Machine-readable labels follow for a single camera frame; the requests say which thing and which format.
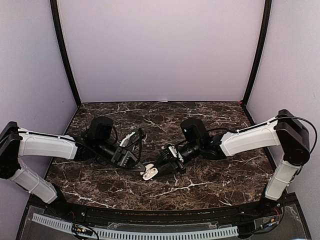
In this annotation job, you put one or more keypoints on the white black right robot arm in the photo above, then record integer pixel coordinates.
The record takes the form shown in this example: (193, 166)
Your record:
(284, 130)

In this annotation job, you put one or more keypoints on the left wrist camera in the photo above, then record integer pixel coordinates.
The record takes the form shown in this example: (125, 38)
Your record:
(133, 138)

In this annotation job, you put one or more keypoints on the black frame post right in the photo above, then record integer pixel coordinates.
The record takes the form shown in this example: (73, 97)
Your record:
(258, 52)

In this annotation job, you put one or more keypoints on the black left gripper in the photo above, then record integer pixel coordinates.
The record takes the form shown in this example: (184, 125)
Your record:
(123, 158)

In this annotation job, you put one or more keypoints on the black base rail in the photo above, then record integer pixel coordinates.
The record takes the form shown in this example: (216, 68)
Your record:
(242, 214)

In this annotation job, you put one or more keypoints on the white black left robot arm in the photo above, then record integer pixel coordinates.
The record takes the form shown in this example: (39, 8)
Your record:
(16, 142)

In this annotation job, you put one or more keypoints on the black frame post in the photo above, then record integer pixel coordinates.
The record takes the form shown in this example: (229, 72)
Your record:
(63, 51)
(258, 52)

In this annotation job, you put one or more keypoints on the grey slotted cable duct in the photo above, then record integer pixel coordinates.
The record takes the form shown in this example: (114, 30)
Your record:
(126, 231)

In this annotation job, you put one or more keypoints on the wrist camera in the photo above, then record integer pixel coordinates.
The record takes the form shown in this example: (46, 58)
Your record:
(133, 138)
(170, 154)

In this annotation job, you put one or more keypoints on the white earbud charging case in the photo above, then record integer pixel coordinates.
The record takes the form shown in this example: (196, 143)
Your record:
(150, 172)

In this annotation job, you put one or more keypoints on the black frame post left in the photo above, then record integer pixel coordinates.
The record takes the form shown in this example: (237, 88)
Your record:
(63, 51)

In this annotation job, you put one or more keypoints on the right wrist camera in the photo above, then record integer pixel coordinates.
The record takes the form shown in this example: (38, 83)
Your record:
(170, 154)

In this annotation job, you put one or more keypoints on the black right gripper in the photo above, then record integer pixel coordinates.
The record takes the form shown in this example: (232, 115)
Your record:
(177, 166)

